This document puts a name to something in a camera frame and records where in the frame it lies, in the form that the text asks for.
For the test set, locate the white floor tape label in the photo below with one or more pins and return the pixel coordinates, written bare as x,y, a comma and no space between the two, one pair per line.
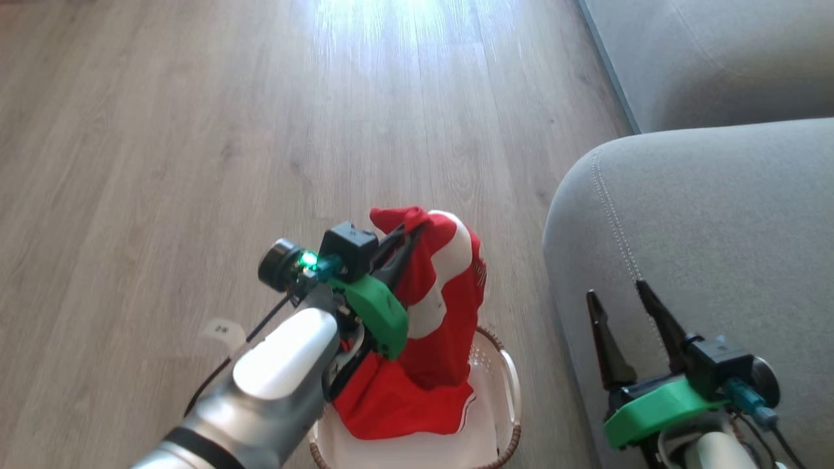
223,332

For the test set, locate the teal left camera plug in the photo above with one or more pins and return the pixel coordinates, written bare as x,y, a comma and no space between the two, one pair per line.
319,264

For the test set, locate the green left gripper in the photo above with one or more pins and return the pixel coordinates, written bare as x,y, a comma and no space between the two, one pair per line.
381,312

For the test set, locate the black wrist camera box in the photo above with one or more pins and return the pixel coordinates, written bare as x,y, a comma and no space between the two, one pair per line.
720,365
348,251

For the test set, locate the red and white shirt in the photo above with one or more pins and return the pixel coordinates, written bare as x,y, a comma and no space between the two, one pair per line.
443,312

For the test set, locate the black round wrist cap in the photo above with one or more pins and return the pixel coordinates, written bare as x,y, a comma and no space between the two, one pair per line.
277,264
767,381

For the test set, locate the teal right camera plug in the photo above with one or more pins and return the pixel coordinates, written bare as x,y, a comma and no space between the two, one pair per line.
749,400

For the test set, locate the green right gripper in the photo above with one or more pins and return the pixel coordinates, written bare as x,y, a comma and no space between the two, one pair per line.
658,407

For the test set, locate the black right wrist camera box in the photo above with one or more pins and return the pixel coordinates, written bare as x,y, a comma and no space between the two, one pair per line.
720,365

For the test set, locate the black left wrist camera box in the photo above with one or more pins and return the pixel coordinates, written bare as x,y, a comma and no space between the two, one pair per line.
348,251

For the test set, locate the black round left wrist cap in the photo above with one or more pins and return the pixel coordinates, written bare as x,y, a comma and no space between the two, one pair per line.
277,264

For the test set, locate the teal camera plug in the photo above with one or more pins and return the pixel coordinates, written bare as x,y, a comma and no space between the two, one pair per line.
319,264
749,400

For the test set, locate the grey sofa chaise section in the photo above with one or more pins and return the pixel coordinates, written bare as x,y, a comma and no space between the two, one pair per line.
717,58

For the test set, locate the black round right wrist cap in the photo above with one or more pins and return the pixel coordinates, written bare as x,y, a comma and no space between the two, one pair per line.
767,381

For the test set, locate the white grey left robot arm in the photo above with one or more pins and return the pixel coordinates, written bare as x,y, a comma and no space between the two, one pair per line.
280,365

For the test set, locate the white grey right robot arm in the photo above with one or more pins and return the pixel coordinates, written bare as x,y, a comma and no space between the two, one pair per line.
710,453

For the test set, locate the cream laundry basket brown rim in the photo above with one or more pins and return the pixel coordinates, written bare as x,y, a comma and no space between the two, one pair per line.
502,391

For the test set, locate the grey fabric sofa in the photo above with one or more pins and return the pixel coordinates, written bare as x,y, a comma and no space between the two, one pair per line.
717,247

